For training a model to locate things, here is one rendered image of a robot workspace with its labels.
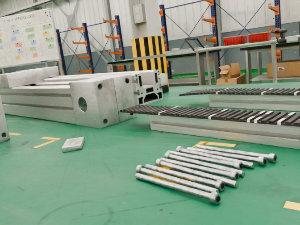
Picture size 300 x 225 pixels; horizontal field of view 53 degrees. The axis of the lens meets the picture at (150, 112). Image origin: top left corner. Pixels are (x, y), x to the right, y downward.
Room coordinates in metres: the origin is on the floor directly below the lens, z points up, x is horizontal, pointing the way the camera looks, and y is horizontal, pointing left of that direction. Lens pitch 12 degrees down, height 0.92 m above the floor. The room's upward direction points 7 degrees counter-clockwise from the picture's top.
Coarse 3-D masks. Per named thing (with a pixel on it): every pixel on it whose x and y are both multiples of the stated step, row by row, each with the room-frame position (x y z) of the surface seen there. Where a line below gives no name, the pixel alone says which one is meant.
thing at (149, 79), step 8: (112, 72) 0.99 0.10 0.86; (120, 72) 0.93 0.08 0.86; (128, 72) 0.90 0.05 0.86; (136, 72) 0.88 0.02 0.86; (144, 72) 0.85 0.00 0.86; (152, 72) 0.83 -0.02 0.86; (48, 80) 1.11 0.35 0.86; (56, 80) 1.06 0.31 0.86; (64, 80) 1.03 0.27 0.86; (72, 80) 0.99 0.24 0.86; (136, 80) 0.79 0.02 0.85; (144, 80) 0.85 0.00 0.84; (152, 80) 0.83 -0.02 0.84; (160, 80) 0.84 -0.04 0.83; (136, 88) 0.78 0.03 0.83; (144, 88) 0.80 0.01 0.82; (152, 88) 0.82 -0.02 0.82; (160, 88) 0.85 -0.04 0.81; (136, 96) 0.78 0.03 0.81; (144, 96) 0.79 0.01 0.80; (152, 96) 0.85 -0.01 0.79; (160, 96) 0.85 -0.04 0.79; (136, 104) 0.78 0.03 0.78; (144, 104) 0.79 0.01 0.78
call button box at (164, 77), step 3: (159, 75) 0.96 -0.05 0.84; (162, 75) 0.97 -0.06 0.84; (165, 75) 0.98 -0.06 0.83; (162, 78) 0.97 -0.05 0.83; (165, 78) 0.98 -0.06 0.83; (162, 81) 0.97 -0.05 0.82; (165, 81) 0.98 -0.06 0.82; (162, 84) 0.97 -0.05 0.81; (165, 84) 0.98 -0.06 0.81; (159, 87) 0.96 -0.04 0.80; (162, 87) 0.97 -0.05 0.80; (165, 87) 0.97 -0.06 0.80; (168, 87) 0.99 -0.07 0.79; (162, 90) 0.96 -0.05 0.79; (165, 90) 0.97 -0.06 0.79; (168, 90) 0.98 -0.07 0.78
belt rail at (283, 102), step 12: (216, 96) 0.64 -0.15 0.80; (228, 96) 0.62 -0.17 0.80; (240, 96) 0.60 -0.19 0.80; (252, 96) 0.58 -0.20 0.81; (264, 96) 0.56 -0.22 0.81; (276, 96) 0.55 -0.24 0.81; (288, 96) 0.53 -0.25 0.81; (252, 108) 0.58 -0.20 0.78; (264, 108) 0.56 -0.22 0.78; (276, 108) 0.55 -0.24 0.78; (288, 108) 0.53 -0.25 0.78
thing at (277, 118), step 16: (128, 112) 0.55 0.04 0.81; (144, 112) 0.52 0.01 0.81; (160, 112) 0.50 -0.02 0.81; (176, 112) 0.48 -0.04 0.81; (192, 112) 0.46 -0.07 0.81; (208, 112) 0.45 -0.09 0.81; (224, 112) 0.44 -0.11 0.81; (240, 112) 0.42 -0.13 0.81; (256, 112) 0.41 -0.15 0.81; (272, 112) 0.40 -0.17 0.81
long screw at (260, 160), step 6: (198, 150) 0.37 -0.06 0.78; (204, 150) 0.36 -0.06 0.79; (210, 150) 0.36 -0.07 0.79; (222, 156) 0.34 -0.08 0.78; (228, 156) 0.34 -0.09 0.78; (234, 156) 0.33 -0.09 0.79; (240, 156) 0.33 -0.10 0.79; (246, 156) 0.32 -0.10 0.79; (258, 162) 0.31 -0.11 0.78; (264, 162) 0.31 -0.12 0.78
